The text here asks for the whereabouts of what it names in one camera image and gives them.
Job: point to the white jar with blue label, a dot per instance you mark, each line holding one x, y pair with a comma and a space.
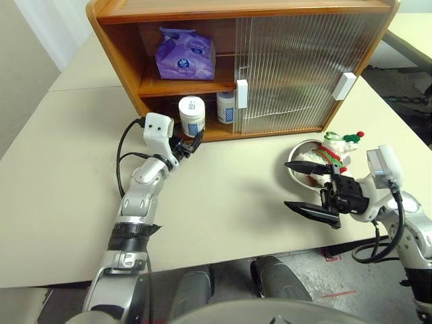
225, 108
192, 116

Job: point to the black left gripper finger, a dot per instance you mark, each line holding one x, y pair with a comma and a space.
179, 134
198, 141

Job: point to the wooden cabinet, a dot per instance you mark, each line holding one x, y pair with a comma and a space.
118, 50

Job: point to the metal bowl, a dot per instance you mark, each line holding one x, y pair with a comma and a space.
298, 152

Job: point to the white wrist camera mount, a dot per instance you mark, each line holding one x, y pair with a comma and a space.
391, 162
155, 130

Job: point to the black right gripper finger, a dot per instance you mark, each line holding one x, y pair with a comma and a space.
314, 212
310, 167

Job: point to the purple tissue pack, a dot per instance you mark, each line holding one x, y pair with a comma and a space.
185, 57

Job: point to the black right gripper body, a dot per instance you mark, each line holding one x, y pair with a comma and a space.
347, 195

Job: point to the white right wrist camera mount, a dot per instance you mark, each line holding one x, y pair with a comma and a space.
391, 162

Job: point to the ribbed glass sliding door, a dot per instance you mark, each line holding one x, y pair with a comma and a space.
320, 50
243, 44

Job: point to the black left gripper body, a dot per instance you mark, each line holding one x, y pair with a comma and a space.
182, 146

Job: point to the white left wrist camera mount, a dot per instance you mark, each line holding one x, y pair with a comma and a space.
155, 130

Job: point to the grey rounded shape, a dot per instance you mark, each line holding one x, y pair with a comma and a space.
192, 293
280, 280

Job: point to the white plush toy red sweater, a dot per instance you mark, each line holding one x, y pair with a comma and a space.
332, 148

